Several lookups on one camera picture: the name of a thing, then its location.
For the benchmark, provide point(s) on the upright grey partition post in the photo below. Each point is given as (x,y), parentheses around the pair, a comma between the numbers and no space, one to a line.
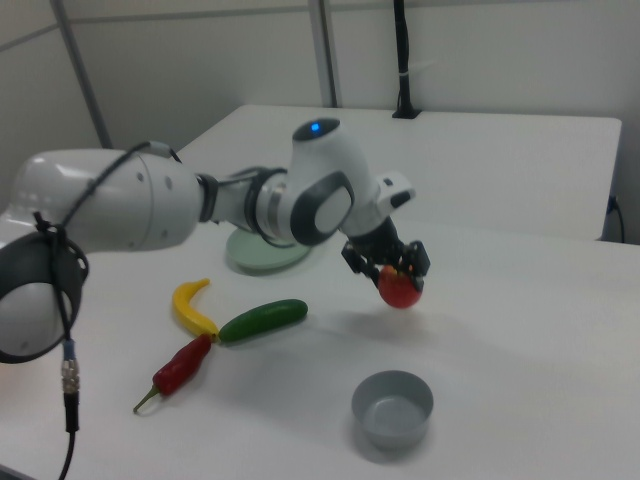
(325,50)

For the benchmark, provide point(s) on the slanted grey partition post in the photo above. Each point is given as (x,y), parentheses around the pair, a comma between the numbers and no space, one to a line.
(85,80)

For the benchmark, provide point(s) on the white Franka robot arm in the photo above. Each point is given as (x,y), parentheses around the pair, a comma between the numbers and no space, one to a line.
(150,200)

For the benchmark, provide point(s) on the black camera pole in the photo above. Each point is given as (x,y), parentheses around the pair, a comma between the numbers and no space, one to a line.
(404,60)

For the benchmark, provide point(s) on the green cucumber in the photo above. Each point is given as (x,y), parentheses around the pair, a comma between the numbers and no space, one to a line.
(262,320)

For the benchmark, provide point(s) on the red apple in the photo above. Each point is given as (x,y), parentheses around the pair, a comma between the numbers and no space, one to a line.
(397,295)

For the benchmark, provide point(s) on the small grey bowl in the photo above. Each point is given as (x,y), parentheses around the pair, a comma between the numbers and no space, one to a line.
(392,420)

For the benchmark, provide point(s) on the pale green plate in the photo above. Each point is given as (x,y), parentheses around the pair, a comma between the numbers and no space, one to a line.
(260,260)

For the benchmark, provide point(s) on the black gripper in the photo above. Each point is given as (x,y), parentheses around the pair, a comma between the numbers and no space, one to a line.
(377,240)

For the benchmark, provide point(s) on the yellow banana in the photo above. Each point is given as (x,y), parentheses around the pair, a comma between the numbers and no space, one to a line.
(187,312)

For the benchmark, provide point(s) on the red chili pepper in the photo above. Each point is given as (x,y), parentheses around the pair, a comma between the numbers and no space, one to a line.
(180,367)

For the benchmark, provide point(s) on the white neighbouring table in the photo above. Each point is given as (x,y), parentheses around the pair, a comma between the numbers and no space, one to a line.
(500,165)

